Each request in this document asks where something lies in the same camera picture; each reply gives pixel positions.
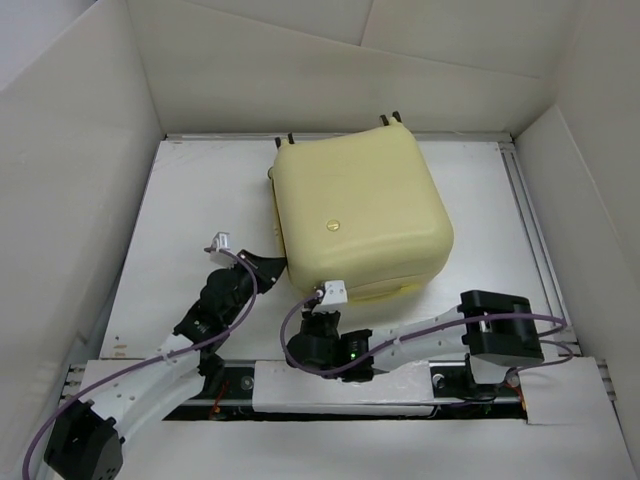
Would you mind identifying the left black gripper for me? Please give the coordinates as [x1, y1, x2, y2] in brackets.
[224, 251, 289, 326]

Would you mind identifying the yellow hard-shell suitcase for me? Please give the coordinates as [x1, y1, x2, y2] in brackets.
[268, 112, 454, 301]

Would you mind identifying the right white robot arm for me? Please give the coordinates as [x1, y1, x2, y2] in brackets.
[280, 282, 544, 394]

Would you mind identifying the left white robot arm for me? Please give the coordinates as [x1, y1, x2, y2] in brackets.
[44, 250, 287, 479]

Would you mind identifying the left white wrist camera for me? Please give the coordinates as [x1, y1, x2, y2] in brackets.
[204, 231, 235, 268]

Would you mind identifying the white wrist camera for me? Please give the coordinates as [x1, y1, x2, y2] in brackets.
[316, 280, 348, 310]
[204, 231, 235, 268]

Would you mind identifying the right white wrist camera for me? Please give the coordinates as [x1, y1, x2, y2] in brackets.
[316, 280, 348, 310]

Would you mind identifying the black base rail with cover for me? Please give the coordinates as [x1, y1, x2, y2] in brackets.
[166, 360, 527, 422]

